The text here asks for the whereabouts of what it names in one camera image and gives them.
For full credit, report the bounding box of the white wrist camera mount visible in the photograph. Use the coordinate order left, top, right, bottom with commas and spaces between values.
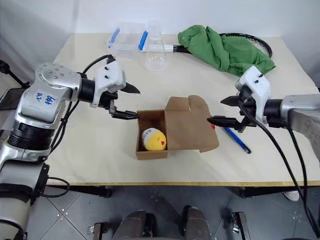
90, 60, 127, 109
234, 65, 272, 121

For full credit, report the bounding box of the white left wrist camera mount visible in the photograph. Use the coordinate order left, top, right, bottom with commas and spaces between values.
90, 60, 127, 109

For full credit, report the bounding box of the clear plastic beaker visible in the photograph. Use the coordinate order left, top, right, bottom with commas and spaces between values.
143, 19, 169, 72

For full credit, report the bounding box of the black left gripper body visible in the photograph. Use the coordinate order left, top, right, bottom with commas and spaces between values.
99, 90, 120, 119

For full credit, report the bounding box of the dark rounded shape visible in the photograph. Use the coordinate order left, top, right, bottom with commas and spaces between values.
183, 205, 216, 240
112, 210, 158, 240

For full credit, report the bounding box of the clear container with blue latches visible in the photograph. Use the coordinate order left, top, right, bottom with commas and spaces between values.
107, 21, 150, 55

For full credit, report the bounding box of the green cloth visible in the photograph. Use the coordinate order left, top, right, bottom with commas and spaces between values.
177, 24, 277, 77

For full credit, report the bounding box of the black tripod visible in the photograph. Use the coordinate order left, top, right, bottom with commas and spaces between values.
0, 59, 31, 89

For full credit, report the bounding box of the black racket with white grip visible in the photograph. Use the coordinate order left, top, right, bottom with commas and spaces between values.
141, 32, 274, 60

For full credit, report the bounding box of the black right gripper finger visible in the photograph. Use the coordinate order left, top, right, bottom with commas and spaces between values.
206, 115, 245, 130
220, 95, 243, 107

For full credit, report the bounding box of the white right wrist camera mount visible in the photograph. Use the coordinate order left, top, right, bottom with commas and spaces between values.
234, 65, 272, 121

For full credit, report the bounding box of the brown cardboard box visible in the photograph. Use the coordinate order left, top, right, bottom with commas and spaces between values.
135, 94, 221, 161

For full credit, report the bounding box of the yellow plush toy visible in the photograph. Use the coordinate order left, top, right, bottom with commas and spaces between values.
141, 127, 168, 152

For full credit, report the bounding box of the dark metal floor bracket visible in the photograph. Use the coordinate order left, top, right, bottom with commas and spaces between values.
230, 211, 251, 240
87, 221, 110, 240

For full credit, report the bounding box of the white shoe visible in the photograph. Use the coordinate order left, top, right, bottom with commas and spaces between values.
283, 190, 300, 202

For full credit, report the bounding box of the blue pen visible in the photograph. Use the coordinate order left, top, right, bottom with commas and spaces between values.
223, 126, 252, 155

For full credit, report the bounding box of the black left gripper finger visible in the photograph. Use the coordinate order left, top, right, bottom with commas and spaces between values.
121, 82, 142, 95
111, 109, 139, 121

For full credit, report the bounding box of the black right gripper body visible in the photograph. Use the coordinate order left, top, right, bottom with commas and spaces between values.
236, 90, 259, 134

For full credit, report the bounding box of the black table frame leg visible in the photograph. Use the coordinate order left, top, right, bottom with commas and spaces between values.
46, 184, 113, 199
239, 185, 285, 199

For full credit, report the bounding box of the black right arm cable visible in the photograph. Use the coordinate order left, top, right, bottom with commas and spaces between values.
242, 109, 320, 237

